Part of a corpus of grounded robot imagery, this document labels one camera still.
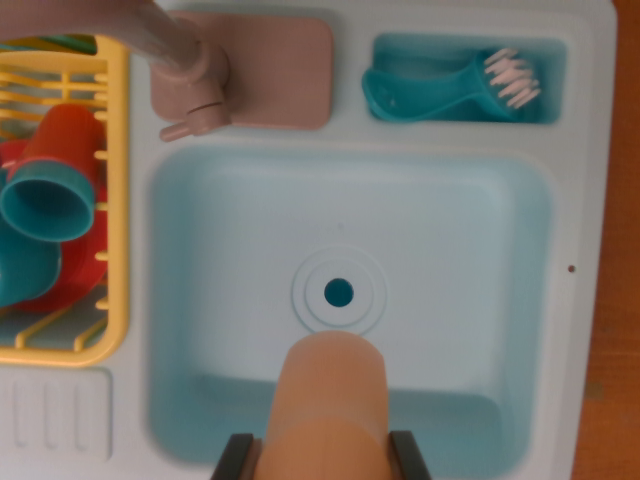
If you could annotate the teal dish brush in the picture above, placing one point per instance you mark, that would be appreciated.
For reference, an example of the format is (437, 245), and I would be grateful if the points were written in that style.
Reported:
(440, 95)

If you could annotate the light blue toy sink unit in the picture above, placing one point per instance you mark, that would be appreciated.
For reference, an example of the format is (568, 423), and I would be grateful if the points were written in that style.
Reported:
(450, 225)

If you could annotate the teal toy knife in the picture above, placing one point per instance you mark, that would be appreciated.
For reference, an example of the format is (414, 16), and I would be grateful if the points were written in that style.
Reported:
(75, 44)

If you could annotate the orange toy plate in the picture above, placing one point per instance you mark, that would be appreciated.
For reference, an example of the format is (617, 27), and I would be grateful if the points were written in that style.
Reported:
(82, 265)

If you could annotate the yellow dish rack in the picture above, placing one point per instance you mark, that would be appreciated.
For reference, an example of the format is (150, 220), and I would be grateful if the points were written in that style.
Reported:
(117, 200)

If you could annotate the peach detergent bottle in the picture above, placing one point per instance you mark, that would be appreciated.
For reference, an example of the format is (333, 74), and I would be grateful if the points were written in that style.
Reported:
(330, 400)

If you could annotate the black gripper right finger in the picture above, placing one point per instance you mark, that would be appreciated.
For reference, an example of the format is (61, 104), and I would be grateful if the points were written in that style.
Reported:
(410, 455)

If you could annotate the orange tumbler with teal rim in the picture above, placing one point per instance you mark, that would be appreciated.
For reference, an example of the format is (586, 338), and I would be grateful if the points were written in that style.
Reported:
(60, 140)

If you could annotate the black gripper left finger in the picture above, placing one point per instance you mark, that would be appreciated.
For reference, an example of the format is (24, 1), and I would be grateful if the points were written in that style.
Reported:
(235, 457)

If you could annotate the mauve toy faucet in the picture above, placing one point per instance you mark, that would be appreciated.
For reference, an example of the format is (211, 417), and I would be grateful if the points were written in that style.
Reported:
(285, 70)

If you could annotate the teal toy mug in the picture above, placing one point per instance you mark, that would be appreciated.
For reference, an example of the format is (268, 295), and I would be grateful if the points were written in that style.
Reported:
(27, 272)

